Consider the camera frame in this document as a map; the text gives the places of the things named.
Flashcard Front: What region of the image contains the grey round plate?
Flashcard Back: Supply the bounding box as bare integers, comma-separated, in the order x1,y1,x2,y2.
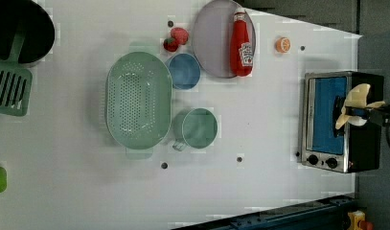
192,0,256,78

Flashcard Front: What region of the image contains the green mug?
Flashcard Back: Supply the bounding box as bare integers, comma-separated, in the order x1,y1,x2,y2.
172,108,218,151

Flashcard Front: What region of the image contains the red plush strawberry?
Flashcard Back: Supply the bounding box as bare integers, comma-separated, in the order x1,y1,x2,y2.
163,37,179,52

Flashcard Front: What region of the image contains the green oval colander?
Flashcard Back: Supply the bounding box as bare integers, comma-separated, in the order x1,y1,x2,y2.
105,52,172,159

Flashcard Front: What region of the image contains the black cylindrical pot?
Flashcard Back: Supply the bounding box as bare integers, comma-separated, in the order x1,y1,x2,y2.
0,0,56,64

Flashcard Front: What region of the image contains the green slotted spatula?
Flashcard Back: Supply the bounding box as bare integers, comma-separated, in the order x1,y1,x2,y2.
0,31,33,117

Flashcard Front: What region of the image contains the blue bowl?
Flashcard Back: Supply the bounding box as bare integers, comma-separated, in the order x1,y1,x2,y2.
166,53,201,90

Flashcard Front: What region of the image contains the pink plush strawberry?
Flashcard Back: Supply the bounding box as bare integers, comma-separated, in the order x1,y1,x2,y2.
171,28,189,45

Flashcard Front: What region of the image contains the orange slice toy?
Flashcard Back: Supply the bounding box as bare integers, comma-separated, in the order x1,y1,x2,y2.
275,37,291,54

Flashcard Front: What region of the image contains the red plush ketchup bottle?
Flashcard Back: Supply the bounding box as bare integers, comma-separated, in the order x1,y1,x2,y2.
230,8,253,77

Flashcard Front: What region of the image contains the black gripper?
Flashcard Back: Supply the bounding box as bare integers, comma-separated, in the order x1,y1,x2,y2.
346,107,390,127

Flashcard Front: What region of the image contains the black toaster oven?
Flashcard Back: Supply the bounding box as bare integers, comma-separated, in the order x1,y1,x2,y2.
300,71,384,173

